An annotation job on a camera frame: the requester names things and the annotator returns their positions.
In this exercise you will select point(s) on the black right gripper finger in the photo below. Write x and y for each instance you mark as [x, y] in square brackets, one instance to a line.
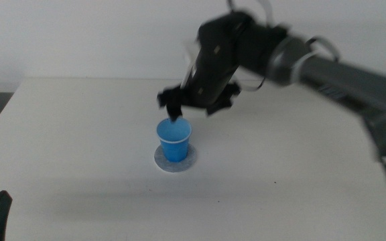
[224, 100]
[173, 100]

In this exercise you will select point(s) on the blue paper cup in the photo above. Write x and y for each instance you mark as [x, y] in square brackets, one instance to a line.
[175, 144]

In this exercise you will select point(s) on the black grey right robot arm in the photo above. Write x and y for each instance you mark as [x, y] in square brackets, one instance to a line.
[347, 80]

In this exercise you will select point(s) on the round grey cup mat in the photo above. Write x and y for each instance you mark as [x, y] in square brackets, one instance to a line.
[190, 160]

